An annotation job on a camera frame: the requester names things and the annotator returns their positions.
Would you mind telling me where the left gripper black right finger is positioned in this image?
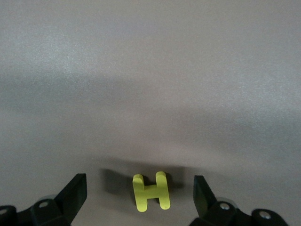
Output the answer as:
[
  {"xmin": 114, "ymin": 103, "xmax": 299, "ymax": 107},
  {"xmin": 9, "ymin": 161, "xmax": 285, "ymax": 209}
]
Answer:
[{"xmin": 188, "ymin": 175, "xmax": 289, "ymax": 226}]

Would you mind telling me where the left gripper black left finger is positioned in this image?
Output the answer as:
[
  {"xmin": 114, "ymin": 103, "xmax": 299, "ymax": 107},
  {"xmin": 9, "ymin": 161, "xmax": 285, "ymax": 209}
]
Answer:
[{"xmin": 0, "ymin": 173, "xmax": 87, "ymax": 226}]

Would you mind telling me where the yellow foam letter H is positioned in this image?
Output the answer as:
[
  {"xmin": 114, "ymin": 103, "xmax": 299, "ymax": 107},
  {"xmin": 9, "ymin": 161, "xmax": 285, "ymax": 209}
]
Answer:
[{"xmin": 132, "ymin": 171, "xmax": 170, "ymax": 212}]

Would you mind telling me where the brown table cover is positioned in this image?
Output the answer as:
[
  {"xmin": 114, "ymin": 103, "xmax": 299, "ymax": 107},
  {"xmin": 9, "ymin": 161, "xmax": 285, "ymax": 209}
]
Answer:
[{"xmin": 0, "ymin": 0, "xmax": 301, "ymax": 226}]

